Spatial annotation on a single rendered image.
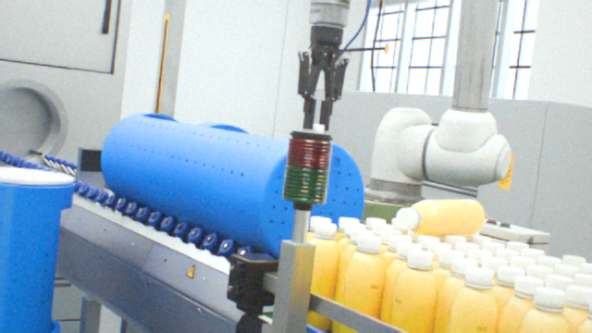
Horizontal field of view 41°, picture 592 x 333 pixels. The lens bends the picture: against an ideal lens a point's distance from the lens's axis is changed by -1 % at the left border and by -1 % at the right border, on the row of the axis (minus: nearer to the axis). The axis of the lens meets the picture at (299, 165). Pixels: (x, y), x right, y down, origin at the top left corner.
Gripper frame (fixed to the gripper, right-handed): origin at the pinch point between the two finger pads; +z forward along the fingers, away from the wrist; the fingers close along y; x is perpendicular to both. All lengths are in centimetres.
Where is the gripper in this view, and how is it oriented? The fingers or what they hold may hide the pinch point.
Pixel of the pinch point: (317, 115)
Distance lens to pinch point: 182.1
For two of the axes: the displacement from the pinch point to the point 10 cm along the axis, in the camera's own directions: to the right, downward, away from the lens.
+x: 5.8, 1.2, -8.0
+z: -1.1, 9.9, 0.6
